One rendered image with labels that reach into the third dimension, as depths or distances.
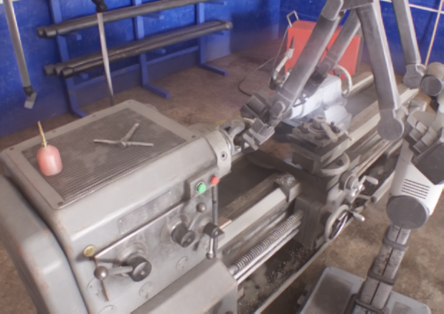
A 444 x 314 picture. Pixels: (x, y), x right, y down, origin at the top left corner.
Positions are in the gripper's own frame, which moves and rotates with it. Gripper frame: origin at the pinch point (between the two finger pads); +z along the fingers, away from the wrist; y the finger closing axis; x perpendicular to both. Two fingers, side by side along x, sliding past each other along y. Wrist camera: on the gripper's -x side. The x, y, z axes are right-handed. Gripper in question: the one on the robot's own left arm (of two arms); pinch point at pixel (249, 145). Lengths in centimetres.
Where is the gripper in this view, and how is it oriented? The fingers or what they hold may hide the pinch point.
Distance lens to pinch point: 143.4
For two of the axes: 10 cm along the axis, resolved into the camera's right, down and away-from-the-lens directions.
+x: 7.3, 6.8, -1.3
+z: -4.2, 5.8, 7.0
